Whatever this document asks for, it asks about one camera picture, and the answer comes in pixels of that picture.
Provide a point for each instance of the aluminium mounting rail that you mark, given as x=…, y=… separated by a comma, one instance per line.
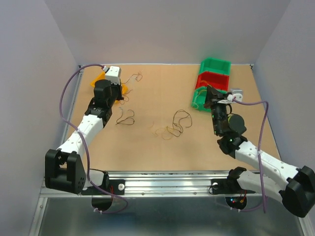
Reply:
x=161, y=184

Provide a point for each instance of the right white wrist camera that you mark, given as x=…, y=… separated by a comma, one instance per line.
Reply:
x=233, y=96

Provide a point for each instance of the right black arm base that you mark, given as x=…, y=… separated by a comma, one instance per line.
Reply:
x=226, y=186

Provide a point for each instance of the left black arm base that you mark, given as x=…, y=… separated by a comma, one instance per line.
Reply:
x=111, y=186

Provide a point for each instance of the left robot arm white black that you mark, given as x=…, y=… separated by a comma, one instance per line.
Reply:
x=64, y=169

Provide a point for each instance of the near green plastic bin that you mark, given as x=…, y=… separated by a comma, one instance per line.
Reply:
x=198, y=99

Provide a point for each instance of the green plastic bin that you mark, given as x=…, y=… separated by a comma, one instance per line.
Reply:
x=215, y=65
x=198, y=99

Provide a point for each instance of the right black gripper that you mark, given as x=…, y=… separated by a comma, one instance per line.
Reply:
x=211, y=92

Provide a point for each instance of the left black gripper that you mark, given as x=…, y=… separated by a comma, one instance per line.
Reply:
x=119, y=88

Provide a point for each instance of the far green plastic bin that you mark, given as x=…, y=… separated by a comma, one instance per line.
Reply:
x=215, y=65

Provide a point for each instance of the red plastic bin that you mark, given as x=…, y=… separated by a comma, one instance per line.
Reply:
x=218, y=81

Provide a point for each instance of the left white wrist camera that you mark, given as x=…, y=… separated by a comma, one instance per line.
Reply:
x=113, y=74

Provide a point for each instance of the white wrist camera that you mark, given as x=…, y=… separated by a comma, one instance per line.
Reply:
x=113, y=74
x=233, y=96

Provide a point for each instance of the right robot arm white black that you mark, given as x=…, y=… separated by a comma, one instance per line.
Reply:
x=292, y=186

